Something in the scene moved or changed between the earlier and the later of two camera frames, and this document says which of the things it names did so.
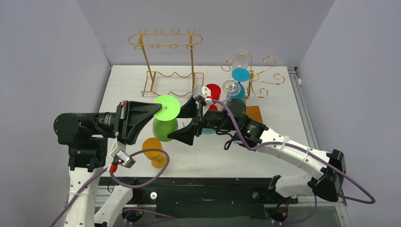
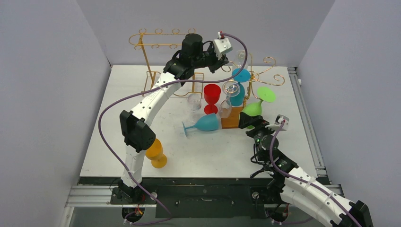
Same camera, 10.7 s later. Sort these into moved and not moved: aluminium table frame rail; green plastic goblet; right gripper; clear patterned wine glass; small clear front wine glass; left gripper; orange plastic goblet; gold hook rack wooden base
Moved: gold hook rack wooden base; right gripper; left gripper; green plastic goblet
Not moved: clear patterned wine glass; orange plastic goblet; small clear front wine glass; aluminium table frame rail
